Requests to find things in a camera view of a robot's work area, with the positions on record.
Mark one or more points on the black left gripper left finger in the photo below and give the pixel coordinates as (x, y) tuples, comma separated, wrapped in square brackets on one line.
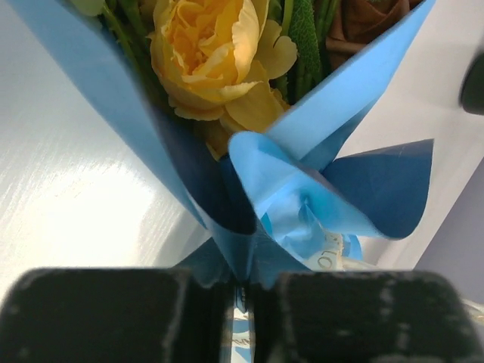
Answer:
[(110, 315)]

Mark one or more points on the blue wrapping paper sheet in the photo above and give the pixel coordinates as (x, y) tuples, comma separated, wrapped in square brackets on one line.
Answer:
[(283, 186)]

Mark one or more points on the cream printed ribbon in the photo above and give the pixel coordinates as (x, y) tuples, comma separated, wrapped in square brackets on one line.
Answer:
[(339, 252)]

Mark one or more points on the mixed flower bunch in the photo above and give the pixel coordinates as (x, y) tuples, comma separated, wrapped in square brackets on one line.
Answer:
[(233, 66)]

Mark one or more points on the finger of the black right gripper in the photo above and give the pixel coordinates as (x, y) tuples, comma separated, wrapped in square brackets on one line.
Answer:
[(472, 89)]

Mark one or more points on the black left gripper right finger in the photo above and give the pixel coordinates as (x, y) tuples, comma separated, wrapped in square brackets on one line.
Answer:
[(405, 316)]

